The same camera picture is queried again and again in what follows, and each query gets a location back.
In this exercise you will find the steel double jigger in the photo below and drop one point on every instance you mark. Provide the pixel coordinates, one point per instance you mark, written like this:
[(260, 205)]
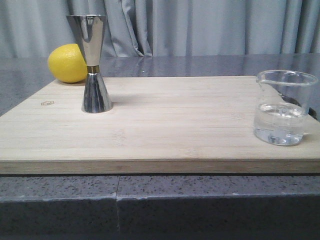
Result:
[(88, 31)]

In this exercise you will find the clear glass beaker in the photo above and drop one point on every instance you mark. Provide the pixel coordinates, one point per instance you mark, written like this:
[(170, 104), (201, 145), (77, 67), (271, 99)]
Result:
[(282, 106)]

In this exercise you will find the bamboo cutting board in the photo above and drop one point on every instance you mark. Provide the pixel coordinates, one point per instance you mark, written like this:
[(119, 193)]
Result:
[(157, 125)]

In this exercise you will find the yellow lemon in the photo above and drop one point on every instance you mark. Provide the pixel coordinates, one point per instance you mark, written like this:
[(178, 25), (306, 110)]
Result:
[(67, 64)]

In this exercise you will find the grey curtain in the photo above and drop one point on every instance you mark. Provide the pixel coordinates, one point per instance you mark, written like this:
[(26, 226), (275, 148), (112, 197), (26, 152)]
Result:
[(161, 28)]

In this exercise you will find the black cutting board handle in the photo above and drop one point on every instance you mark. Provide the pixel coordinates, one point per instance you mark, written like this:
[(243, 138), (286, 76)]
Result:
[(311, 110)]

